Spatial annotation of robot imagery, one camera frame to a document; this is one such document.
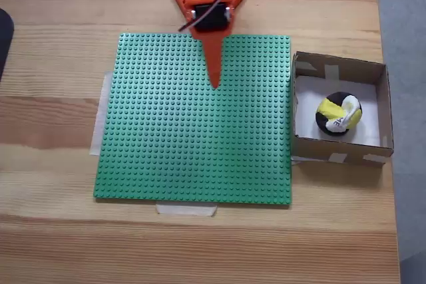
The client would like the black curved object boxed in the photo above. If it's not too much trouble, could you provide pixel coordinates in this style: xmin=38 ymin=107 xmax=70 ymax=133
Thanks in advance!
xmin=0 ymin=7 xmax=16 ymax=84

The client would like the white paper sheet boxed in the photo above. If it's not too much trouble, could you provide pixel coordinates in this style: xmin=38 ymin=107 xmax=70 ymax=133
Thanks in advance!
xmin=294 ymin=76 xmax=382 ymax=148

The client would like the yellow black white ball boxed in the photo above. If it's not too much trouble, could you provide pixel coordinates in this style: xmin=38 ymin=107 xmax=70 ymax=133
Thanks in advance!
xmin=315 ymin=92 xmax=363 ymax=137

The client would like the green studded baseplate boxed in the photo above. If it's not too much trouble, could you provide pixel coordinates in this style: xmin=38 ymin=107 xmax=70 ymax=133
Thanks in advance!
xmin=93 ymin=33 xmax=294 ymax=206

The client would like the brown cardboard box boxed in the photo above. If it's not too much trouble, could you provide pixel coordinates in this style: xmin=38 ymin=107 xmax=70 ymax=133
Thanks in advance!
xmin=291 ymin=51 xmax=395 ymax=168

